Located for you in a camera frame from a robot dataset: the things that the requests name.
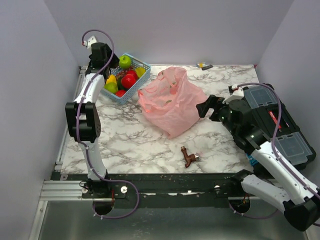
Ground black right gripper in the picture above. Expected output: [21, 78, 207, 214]
[196, 93, 239, 135]

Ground green fake apple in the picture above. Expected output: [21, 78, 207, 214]
[118, 54, 132, 69]

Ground green fake fruit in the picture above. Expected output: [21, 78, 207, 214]
[104, 82, 119, 94]

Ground red fake fruit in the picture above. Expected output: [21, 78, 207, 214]
[115, 89, 126, 98]
[121, 74, 137, 89]

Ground pink plastic bag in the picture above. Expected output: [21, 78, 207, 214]
[137, 66, 208, 139]

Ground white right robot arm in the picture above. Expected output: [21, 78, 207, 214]
[196, 95, 320, 232]

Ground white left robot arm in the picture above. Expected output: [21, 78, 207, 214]
[65, 42, 119, 198]

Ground yellow fake pear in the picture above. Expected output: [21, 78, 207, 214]
[106, 74, 117, 84]

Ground purple fake grapes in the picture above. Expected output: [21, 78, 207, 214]
[115, 67, 133, 79]

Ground red fake pomegranate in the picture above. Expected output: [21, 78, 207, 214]
[127, 70, 139, 80]

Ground green fake avocado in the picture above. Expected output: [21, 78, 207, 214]
[117, 81, 127, 91]

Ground yellow fake starfruit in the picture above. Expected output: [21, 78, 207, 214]
[134, 67, 146, 78]

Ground light blue plastic basket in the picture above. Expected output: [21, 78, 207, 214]
[101, 53, 151, 105]

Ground yellow black small tool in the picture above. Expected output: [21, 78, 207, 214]
[196, 62, 213, 71]

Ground black plastic toolbox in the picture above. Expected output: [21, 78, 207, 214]
[242, 83, 317, 170]

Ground black mounting bar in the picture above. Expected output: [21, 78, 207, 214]
[50, 170, 250, 213]

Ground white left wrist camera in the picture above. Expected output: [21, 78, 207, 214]
[82, 35, 98, 49]

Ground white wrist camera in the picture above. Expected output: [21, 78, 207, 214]
[222, 84, 244, 104]
[82, 35, 98, 49]

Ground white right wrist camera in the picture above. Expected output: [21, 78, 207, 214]
[222, 84, 244, 104]

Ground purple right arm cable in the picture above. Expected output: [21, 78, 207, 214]
[228, 82, 320, 227]

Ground metal rail at table edge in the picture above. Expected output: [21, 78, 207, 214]
[54, 66, 86, 172]

